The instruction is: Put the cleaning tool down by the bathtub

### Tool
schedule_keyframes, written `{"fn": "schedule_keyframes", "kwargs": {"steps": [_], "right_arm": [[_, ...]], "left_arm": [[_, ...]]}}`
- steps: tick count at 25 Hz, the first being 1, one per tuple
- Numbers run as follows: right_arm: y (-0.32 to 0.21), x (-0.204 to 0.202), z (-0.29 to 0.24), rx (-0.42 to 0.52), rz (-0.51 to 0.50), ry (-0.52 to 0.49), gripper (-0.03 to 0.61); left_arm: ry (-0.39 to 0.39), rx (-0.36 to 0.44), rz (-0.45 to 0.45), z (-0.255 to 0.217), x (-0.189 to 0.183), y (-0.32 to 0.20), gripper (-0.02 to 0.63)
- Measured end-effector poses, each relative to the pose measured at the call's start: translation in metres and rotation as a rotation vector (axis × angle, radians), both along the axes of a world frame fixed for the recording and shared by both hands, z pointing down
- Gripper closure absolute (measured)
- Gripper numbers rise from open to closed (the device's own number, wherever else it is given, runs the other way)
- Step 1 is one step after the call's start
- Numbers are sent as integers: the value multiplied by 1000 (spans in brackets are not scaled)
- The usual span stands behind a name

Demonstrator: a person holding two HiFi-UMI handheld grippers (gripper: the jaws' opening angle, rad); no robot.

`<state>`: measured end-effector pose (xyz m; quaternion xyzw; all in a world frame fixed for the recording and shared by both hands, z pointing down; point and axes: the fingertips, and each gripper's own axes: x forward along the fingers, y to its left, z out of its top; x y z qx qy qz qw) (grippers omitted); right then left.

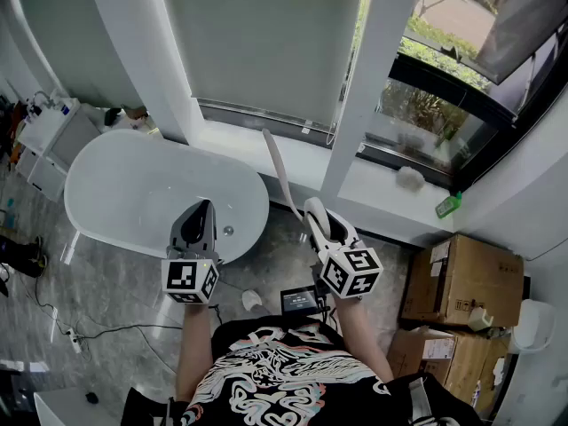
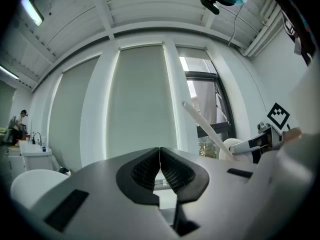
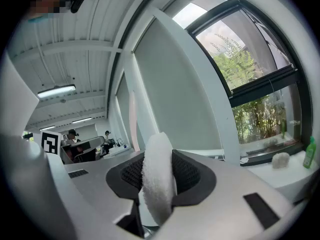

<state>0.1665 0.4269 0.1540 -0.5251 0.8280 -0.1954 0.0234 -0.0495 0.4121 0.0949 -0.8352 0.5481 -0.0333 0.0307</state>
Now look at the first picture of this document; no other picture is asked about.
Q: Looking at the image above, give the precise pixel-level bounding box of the large brown cardboard box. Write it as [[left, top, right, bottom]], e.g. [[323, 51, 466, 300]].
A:
[[400, 233, 525, 328]]

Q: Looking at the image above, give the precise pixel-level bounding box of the green plastic bottle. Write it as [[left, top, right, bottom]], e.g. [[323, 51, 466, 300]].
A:
[[435, 191, 463, 220]]

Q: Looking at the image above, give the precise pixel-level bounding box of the small brown box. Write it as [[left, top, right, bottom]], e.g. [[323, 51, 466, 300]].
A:
[[122, 104, 150, 122]]

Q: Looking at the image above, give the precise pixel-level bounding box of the white power strip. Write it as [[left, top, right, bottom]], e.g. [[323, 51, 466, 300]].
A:
[[65, 326, 83, 355]]

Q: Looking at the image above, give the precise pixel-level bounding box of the white cabinet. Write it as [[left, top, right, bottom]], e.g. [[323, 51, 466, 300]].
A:
[[16, 98, 102, 202]]

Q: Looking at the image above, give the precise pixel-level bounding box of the person's right forearm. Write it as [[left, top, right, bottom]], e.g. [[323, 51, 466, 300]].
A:
[[332, 297, 396, 384]]

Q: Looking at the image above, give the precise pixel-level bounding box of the grey roller blind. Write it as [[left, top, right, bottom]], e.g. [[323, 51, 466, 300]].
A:
[[11, 0, 143, 108], [157, 0, 366, 129]]

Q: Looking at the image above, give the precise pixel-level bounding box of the pale pink long-handled brush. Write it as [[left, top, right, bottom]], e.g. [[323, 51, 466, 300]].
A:
[[261, 128, 333, 239]]

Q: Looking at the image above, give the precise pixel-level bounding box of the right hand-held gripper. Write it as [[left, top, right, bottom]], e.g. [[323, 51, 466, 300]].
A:
[[304, 209, 385, 301]]

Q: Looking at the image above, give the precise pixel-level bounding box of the white oval bathtub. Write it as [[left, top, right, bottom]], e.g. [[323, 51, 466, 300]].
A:
[[63, 128, 271, 266]]

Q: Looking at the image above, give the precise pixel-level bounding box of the small white plastic object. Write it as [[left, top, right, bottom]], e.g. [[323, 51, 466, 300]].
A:
[[468, 306, 494, 333]]

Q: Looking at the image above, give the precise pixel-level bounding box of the black-framed window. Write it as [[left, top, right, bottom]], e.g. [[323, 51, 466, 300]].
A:
[[354, 0, 568, 193]]

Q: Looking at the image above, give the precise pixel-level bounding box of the black bag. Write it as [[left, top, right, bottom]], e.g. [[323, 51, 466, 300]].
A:
[[0, 235, 48, 279]]

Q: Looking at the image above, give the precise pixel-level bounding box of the white table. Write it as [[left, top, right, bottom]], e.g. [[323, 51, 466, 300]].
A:
[[33, 387, 134, 426]]

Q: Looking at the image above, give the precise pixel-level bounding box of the black chest-mounted display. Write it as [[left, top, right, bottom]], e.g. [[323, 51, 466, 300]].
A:
[[280, 284, 333, 317]]

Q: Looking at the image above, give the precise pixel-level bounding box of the person's left forearm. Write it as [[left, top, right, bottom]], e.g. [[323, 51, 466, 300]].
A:
[[175, 302, 224, 404]]

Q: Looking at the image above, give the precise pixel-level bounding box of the white shoe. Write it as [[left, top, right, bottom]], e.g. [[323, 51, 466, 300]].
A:
[[241, 289, 272, 317]]

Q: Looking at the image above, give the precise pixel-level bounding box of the grey fluffy ball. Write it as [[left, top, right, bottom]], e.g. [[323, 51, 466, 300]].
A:
[[396, 165, 425, 192]]

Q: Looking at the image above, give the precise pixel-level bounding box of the dark roller blind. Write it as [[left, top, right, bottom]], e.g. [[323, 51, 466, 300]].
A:
[[474, 0, 568, 84]]

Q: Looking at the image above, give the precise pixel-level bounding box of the black patterned t-shirt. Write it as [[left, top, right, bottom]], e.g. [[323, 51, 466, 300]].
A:
[[119, 315, 485, 426]]

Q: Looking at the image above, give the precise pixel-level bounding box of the open brown cardboard box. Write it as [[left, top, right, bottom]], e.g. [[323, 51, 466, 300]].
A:
[[387, 326, 511, 412]]

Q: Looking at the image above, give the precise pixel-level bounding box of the black floor cable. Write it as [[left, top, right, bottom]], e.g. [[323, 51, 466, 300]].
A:
[[21, 277, 184, 341]]

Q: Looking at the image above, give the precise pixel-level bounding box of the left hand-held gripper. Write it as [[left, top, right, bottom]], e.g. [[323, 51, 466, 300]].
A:
[[161, 199, 222, 305]]

